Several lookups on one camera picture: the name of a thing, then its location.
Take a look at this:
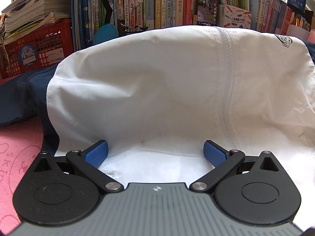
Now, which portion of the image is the stack of paper booklets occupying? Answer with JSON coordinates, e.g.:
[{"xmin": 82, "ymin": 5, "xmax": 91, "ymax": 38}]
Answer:
[{"xmin": 0, "ymin": 0, "xmax": 73, "ymax": 45}]

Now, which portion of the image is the red plastic crate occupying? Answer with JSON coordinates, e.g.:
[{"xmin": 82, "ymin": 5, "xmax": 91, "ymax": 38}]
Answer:
[{"xmin": 0, "ymin": 18, "xmax": 74, "ymax": 79}]

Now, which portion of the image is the row of tall blue books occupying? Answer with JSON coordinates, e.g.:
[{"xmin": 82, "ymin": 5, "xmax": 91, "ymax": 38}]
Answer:
[{"xmin": 71, "ymin": 0, "xmax": 104, "ymax": 52}]

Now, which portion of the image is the row of books on organizer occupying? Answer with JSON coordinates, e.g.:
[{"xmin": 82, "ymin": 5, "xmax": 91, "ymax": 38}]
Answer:
[{"xmin": 214, "ymin": 0, "xmax": 294, "ymax": 36}]

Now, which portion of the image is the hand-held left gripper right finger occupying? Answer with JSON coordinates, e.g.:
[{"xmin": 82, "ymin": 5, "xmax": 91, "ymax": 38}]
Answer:
[{"xmin": 189, "ymin": 140, "xmax": 281, "ymax": 193}]

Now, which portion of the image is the teal plush ball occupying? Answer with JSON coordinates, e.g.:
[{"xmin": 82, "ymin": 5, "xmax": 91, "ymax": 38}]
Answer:
[{"xmin": 93, "ymin": 24, "xmax": 119, "ymax": 45}]

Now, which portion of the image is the black hanging strap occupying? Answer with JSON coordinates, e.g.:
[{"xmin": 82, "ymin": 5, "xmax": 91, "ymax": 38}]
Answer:
[{"xmin": 103, "ymin": 0, "xmax": 116, "ymax": 26}]

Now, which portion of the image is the smartphone with lit screen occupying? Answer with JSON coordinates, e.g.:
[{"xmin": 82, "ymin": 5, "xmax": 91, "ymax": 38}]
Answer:
[{"xmin": 195, "ymin": 0, "xmax": 218, "ymax": 27}]

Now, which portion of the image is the white box with pencil print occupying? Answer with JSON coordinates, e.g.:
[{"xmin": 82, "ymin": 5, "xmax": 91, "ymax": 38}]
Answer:
[{"xmin": 218, "ymin": 4, "xmax": 251, "ymax": 30}]

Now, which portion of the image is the navy and white jacket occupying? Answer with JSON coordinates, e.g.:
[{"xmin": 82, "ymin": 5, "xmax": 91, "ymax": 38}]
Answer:
[{"xmin": 0, "ymin": 25, "xmax": 315, "ymax": 229}]

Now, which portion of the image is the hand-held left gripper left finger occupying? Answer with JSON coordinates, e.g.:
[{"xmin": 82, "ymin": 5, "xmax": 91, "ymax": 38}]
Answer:
[{"xmin": 33, "ymin": 140, "xmax": 124, "ymax": 194}]

